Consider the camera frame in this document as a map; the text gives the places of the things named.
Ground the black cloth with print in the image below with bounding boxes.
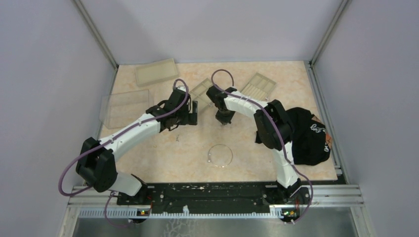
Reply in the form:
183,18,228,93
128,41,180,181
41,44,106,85
253,107,331,166

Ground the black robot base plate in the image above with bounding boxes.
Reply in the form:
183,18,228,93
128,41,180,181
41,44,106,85
117,182,310,214

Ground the clear plastic box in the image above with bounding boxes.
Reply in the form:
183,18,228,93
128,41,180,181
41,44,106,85
99,89,153,129

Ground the beige compartment jewelry tray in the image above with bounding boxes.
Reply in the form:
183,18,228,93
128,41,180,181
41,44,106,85
189,78,213,113

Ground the beige slotted ring tray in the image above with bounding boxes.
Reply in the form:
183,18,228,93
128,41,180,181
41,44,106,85
241,73,277,101

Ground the white slotted cable duct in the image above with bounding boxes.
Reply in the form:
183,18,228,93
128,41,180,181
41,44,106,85
78,207,283,219

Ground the silver wire bangle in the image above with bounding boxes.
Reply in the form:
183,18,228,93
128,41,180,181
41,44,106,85
207,144,233,168

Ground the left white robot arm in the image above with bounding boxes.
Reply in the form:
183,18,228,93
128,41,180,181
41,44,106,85
76,87,198,204

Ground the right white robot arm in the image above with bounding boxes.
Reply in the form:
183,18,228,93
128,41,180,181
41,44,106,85
206,86,301,203

